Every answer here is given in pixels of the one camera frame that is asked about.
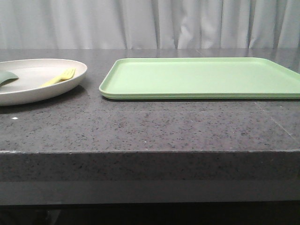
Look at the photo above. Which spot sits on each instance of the yellow plastic fork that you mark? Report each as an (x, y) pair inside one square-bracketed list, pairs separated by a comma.
[(66, 75)]

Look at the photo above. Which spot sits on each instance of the beige round plate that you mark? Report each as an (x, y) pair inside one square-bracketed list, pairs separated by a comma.
[(32, 73)]

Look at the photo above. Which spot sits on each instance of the green plastic spoon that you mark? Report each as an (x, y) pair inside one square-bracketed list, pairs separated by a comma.
[(7, 77)]

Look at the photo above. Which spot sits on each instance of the light green serving tray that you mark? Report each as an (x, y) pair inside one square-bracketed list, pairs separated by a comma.
[(199, 78)]

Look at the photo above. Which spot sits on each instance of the white curtain backdrop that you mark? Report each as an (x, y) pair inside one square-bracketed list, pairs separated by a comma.
[(149, 24)]

